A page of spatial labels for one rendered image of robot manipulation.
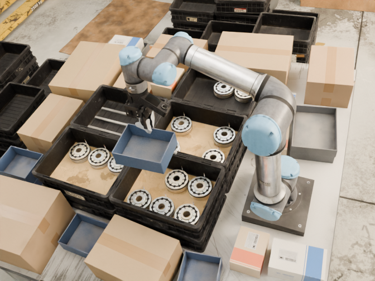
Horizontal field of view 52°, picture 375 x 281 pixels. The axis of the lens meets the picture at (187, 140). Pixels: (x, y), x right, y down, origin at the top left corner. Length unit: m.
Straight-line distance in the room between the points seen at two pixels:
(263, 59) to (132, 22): 2.37
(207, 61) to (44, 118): 1.11
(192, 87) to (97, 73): 0.53
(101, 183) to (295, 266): 0.88
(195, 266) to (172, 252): 0.17
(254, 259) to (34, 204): 0.92
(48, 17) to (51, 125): 2.83
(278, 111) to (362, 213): 1.58
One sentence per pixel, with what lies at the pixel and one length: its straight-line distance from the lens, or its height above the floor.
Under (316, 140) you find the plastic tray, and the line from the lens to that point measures 1.94.
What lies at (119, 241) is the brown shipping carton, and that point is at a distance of 1.58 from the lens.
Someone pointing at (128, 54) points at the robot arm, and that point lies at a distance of 1.29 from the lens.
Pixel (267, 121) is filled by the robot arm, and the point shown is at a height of 1.39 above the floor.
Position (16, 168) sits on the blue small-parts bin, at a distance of 2.11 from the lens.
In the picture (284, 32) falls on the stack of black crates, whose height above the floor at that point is 0.49.
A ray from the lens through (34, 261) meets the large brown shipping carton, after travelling 1.76.
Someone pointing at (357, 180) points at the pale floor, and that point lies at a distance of 2.77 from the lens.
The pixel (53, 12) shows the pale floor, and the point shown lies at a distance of 4.86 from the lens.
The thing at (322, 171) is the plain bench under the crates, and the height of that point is 0.70.
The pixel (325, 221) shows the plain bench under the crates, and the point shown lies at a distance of 1.76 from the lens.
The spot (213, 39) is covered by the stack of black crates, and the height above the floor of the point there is 0.38.
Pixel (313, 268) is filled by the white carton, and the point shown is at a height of 0.79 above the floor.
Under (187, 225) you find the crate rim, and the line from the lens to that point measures 1.47.
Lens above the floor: 2.22
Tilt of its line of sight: 49 degrees down
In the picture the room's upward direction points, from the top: 11 degrees counter-clockwise
